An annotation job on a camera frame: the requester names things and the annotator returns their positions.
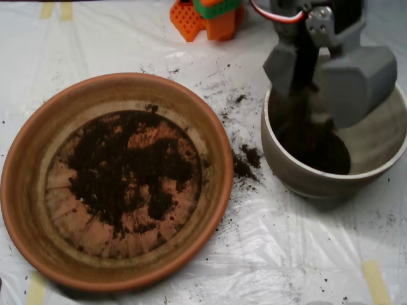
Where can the grey gripper, black servo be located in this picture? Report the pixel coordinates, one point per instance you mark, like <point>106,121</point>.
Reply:
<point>357,84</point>

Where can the dark soil heap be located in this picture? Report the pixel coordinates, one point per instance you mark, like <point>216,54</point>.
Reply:
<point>105,159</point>

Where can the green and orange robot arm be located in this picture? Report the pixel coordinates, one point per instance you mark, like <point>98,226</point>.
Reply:
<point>219,28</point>

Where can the spilled soil clump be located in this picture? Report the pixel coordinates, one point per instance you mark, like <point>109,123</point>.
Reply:
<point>251,155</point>

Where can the white ceramic pot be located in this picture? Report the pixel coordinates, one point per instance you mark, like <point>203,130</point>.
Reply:
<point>318,187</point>

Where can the terracotta saucer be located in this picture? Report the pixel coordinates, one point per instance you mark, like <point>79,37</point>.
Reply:
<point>31,159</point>

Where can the clear plastic cover sheet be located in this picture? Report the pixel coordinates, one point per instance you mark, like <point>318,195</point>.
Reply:
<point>286,254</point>

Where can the beige masking tape strip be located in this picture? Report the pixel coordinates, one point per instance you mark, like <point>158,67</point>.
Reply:
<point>47,10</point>
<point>36,289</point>
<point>376,282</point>
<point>66,11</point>

